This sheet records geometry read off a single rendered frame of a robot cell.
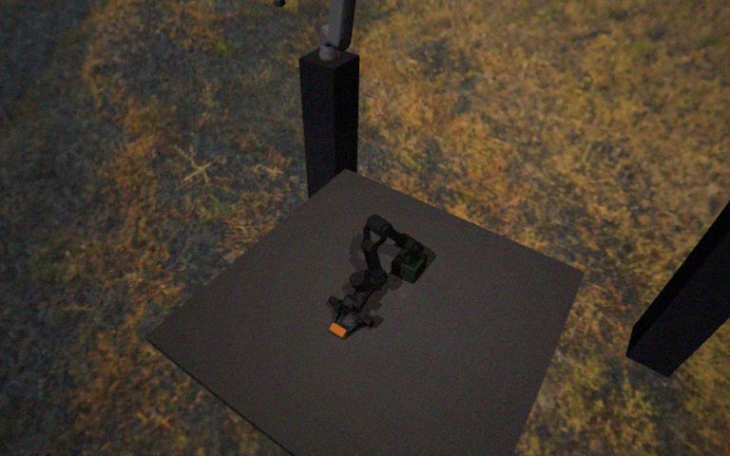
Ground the orange block with dark square patch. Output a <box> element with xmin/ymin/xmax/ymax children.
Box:
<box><xmin>329</xmin><ymin>322</ymin><xmax>347</xmax><ymax>339</ymax></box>

